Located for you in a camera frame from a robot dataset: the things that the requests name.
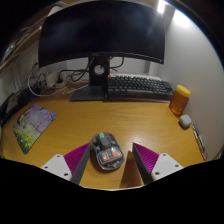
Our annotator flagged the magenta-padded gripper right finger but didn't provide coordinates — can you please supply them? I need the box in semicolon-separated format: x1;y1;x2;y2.
131;142;185;185

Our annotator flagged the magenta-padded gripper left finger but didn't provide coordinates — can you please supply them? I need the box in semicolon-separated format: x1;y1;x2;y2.
40;142;92;186

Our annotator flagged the bright lamp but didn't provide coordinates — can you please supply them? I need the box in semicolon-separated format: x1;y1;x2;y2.
156;0;168;14

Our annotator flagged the wooden wall shelf unit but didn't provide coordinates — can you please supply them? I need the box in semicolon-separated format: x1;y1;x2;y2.
0;19;44;68

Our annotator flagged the black cable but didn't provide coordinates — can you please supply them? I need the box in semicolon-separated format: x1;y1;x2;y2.
59;56;126;83

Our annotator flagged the black computer monitor with stand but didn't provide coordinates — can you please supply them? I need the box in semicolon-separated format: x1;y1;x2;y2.
37;0;167;102

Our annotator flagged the transparent computer mouse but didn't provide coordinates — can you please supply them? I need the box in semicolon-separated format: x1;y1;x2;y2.
89;131;125;172

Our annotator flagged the amber jar with yellow lid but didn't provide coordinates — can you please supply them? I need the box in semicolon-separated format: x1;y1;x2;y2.
168;84;192;117

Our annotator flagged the white power strip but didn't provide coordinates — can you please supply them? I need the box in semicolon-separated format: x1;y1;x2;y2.
44;69;73;88

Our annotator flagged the dark grey keyboard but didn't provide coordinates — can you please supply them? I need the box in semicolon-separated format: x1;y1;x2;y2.
105;74;175;102

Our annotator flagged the floral print mouse pad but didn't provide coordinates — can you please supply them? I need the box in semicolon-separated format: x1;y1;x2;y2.
12;103;58;155

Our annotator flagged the white cable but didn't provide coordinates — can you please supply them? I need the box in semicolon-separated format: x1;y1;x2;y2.
27;71;73;98

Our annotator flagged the white earbuds case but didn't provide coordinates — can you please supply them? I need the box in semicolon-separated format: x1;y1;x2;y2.
178;114;193;130

